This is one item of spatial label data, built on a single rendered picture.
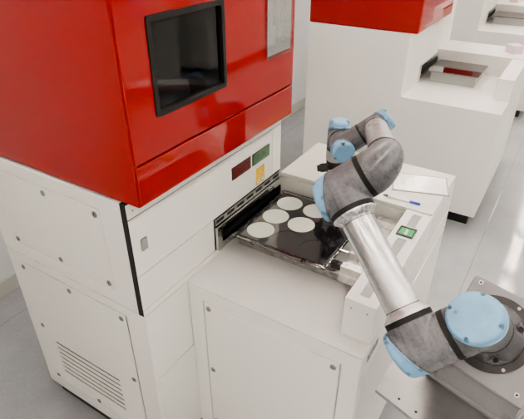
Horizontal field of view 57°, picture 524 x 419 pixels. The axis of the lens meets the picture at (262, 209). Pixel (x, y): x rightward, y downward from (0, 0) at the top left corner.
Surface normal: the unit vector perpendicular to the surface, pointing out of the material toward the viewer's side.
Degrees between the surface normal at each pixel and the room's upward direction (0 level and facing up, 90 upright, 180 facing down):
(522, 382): 45
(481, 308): 39
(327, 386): 90
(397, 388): 0
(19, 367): 0
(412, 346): 55
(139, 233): 90
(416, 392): 0
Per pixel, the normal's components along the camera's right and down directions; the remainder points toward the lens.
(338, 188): -0.44, -0.15
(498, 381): -0.53, -0.36
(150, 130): 0.85, 0.28
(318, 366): -0.53, 0.45
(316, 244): 0.00, -0.85
